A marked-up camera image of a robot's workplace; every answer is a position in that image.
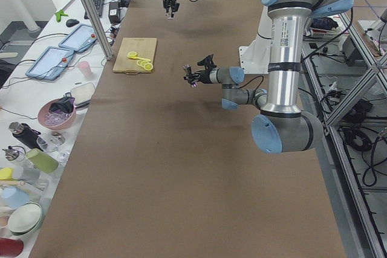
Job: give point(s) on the light blue cup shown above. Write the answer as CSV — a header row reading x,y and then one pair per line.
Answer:
x,y
14,197

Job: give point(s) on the pink bowl with ice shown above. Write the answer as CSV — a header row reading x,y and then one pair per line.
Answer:
x,y
55,120

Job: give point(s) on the small glass measuring cup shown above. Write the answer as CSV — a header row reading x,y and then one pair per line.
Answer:
x,y
169,15

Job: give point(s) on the black power adapter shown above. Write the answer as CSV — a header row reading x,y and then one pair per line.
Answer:
x,y
114,12

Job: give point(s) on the black keyboard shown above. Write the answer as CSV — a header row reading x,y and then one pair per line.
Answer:
x,y
96,2

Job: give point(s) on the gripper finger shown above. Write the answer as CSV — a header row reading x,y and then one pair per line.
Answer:
x,y
190,73
175,8
166,7
193,81

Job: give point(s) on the teach pendant tablet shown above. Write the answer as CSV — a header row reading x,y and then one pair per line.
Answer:
x,y
80,39
50,64

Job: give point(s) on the steel double jigger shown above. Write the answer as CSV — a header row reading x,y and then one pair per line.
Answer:
x,y
190,76

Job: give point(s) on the aluminium frame post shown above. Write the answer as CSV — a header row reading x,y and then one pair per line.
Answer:
x,y
98,29

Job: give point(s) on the far teach pendant tablet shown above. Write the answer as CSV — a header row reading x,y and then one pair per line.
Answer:
x,y
80,39

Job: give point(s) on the pink plastic cup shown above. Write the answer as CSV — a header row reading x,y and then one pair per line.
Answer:
x,y
84,68

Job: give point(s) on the green plastic clamp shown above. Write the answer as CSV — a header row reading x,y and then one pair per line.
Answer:
x,y
59,15

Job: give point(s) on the white lidded box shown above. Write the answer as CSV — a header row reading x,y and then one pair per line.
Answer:
x,y
82,94

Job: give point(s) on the green plastic cup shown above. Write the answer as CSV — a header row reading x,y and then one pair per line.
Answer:
x,y
42,161

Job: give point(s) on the yellow cup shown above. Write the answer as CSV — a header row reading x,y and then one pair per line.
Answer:
x,y
6,174

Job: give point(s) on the lemon slice on fork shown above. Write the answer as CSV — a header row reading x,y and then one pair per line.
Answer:
x,y
132,54

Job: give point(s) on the red container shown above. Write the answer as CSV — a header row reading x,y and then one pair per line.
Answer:
x,y
11,247

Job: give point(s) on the black bottle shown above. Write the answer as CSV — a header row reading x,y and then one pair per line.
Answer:
x,y
25,134

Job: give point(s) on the near teach pendant tablet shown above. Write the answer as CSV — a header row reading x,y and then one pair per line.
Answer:
x,y
50,64

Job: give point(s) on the black computer mouse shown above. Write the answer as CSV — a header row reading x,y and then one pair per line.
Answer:
x,y
71,22

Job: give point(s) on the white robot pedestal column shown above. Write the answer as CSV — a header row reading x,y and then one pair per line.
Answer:
x,y
264,32

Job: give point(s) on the white green bowl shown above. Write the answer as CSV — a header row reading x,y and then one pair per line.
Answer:
x,y
26,219

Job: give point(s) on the wooden cutting board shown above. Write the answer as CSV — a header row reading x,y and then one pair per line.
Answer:
x,y
145,47

